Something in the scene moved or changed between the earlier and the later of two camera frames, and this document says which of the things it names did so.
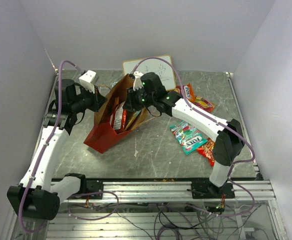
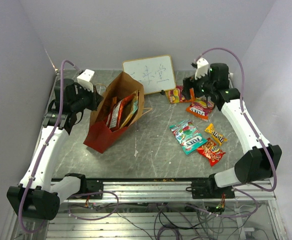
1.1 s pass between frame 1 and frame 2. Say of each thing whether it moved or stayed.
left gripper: stayed
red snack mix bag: stayed
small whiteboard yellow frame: stayed
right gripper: moved
